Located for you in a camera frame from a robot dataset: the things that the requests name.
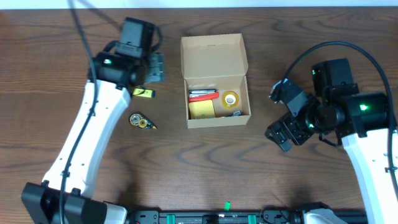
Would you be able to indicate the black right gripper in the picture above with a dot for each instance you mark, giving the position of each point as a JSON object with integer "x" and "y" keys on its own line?
{"x": 294, "y": 123}

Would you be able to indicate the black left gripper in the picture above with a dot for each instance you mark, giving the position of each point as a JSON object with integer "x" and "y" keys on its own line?
{"x": 155, "y": 68}

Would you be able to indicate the yellow highlighter pen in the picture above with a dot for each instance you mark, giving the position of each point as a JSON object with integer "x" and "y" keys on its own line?
{"x": 143, "y": 92}

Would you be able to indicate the yellow black correction tape dispenser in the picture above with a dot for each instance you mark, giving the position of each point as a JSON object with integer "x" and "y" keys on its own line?
{"x": 140, "y": 121}

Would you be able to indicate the red stapler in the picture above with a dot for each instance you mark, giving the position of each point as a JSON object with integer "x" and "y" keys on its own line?
{"x": 202, "y": 95}

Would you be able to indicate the yellow sticky note pad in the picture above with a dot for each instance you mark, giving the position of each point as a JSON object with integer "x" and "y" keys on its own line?
{"x": 201, "y": 109}

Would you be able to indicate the cardboard box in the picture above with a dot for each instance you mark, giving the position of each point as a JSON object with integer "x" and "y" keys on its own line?
{"x": 216, "y": 62}

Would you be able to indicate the clear tape roll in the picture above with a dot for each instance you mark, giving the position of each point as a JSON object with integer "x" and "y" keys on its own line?
{"x": 230, "y": 99}

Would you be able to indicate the small blue staples box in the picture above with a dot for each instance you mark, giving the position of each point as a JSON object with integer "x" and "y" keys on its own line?
{"x": 236, "y": 113}

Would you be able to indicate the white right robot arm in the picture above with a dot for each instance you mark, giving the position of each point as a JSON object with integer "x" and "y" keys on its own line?
{"x": 374, "y": 159}

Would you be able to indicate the green clip on rail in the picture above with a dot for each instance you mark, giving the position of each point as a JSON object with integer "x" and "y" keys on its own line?
{"x": 227, "y": 206}

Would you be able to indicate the black aluminium mounting rail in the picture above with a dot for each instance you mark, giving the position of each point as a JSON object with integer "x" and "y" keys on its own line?
{"x": 246, "y": 217}

